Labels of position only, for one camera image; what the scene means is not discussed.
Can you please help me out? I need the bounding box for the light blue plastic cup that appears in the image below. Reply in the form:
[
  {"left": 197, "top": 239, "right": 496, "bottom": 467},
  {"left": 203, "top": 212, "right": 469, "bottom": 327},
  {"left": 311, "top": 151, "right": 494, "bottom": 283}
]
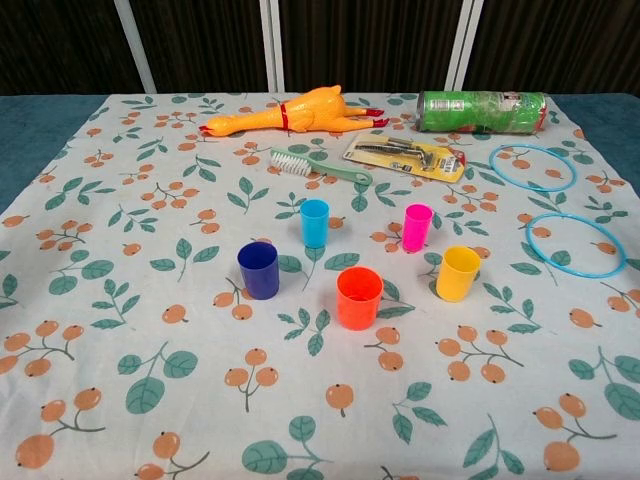
[{"left": 300, "top": 198, "right": 330, "bottom": 249}]

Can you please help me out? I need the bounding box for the dark blue plastic cup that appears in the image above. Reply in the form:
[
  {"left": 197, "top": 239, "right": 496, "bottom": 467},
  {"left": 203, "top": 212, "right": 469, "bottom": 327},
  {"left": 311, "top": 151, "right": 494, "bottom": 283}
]
[{"left": 236, "top": 241, "right": 280, "bottom": 301}]

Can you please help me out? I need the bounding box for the pink plastic cup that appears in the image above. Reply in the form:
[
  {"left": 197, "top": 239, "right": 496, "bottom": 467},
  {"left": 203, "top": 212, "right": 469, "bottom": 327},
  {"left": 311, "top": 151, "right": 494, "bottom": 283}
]
[{"left": 402, "top": 203, "right": 434, "bottom": 253}]

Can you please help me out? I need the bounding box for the yellow plastic cup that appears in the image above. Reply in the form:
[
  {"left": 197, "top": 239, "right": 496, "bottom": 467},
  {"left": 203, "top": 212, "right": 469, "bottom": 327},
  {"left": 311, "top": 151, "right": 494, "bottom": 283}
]
[{"left": 435, "top": 245, "right": 482, "bottom": 304}]

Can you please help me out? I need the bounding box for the large orange plastic cup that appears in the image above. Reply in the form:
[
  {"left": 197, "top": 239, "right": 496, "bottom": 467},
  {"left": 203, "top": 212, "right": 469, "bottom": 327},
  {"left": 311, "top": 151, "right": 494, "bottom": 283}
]
[{"left": 335, "top": 266, "right": 385, "bottom": 332}]

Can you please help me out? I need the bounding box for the green toothbrush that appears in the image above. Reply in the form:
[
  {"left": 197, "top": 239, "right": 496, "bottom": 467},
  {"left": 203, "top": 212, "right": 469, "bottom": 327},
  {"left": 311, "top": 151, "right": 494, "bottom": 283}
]
[{"left": 269, "top": 146, "right": 375, "bottom": 187}]

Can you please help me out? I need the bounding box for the yellow rubber chicken toy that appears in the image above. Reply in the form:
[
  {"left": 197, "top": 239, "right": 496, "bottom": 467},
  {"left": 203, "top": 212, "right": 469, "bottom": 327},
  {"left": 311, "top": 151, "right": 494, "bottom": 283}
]
[{"left": 199, "top": 84, "right": 392, "bottom": 139}]

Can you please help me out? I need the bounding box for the razor on yellow card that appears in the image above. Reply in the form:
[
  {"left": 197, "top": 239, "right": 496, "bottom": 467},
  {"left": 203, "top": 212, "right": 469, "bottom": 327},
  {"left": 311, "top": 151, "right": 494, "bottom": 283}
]
[{"left": 342, "top": 131, "right": 470, "bottom": 184}]

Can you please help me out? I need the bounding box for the floral print tablecloth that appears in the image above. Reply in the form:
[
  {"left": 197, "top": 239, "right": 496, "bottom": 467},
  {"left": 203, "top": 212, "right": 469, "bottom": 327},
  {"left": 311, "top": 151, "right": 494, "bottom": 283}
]
[{"left": 0, "top": 92, "right": 640, "bottom": 480}]

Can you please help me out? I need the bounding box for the dark slatted partition panel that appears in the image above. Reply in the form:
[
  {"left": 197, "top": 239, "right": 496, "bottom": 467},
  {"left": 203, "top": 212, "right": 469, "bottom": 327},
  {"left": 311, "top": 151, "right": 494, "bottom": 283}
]
[
  {"left": 464, "top": 0, "right": 640, "bottom": 96},
  {"left": 0, "top": 0, "right": 151, "bottom": 96},
  {"left": 279, "top": 0, "right": 461, "bottom": 94},
  {"left": 124, "top": 0, "right": 274, "bottom": 94}
]

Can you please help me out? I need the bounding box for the green chip can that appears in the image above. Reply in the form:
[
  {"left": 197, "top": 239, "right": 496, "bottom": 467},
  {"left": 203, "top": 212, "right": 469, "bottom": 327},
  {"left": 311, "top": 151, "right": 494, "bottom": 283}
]
[{"left": 417, "top": 90, "right": 548, "bottom": 135}]

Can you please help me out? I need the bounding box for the teal table cover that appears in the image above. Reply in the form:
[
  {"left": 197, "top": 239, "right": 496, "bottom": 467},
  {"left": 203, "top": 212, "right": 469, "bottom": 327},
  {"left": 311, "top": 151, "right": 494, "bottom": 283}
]
[{"left": 0, "top": 91, "right": 640, "bottom": 214}]

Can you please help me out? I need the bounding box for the thin blue plastic ring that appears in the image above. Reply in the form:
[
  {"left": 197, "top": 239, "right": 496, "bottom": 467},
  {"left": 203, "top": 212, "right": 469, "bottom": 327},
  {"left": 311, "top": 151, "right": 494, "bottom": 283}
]
[
  {"left": 525, "top": 212, "right": 628, "bottom": 280},
  {"left": 488, "top": 144, "right": 578, "bottom": 193}
]

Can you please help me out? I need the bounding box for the white partition post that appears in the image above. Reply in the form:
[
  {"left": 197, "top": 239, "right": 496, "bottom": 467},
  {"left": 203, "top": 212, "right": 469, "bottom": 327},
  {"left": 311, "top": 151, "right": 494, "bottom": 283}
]
[
  {"left": 258, "top": 0, "right": 287, "bottom": 94},
  {"left": 113, "top": 0, "right": 157, "bottom": 95},
  {"left": 443, "top": 0, "right": 485, "bottom": 94}
]

